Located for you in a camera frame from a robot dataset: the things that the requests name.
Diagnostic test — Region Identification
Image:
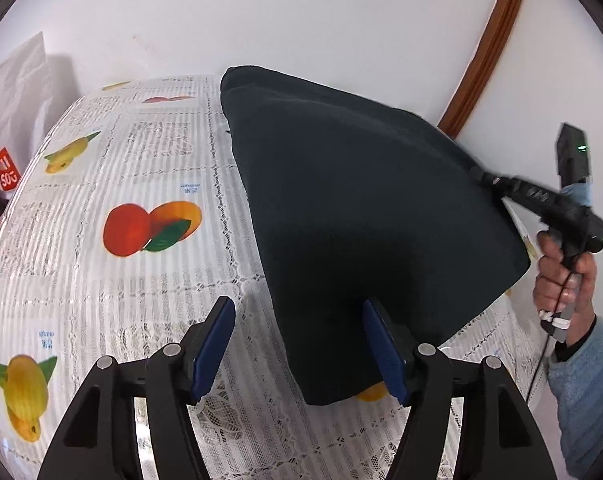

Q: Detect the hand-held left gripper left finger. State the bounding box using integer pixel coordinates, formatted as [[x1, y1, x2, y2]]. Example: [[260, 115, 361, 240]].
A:
[[36, 296, 237, 480]]

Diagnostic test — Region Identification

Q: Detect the black cable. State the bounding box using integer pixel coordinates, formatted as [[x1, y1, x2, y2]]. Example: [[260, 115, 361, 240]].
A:
[[526, 255, 577, 402]]

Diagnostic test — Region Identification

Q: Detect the person's right hand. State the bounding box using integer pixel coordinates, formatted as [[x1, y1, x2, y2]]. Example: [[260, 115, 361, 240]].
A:
[[533, 232, 598, 347]]

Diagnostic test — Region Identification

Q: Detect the black garment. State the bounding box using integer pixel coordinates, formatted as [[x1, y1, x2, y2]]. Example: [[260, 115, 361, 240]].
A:
[[220, 65, 532, 406]]

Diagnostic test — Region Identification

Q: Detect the person's right forearm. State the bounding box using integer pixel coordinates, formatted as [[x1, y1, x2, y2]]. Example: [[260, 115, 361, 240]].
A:
[[546, 312, 603, 479]]

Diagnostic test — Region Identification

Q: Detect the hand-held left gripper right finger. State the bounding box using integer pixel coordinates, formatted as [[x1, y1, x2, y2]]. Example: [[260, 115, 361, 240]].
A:
[[362, 298, 557, 480]]

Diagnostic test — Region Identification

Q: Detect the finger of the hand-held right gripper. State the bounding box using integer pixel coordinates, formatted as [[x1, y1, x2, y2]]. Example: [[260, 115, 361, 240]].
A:
[[471, 165, 563, 217]]

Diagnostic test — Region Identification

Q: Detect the white plastic bag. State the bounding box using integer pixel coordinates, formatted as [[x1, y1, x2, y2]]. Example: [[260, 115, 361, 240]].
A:
[[0, 31, 50, 196]]

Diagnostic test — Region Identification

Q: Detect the fruit print tablecloth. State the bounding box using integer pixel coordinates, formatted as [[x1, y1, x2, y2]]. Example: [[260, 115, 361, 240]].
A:
[[0, 75, 548, 480]]

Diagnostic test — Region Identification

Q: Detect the wooden door frame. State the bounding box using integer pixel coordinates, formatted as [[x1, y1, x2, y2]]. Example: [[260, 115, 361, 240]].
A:
[[436, 0, 532, 139]]

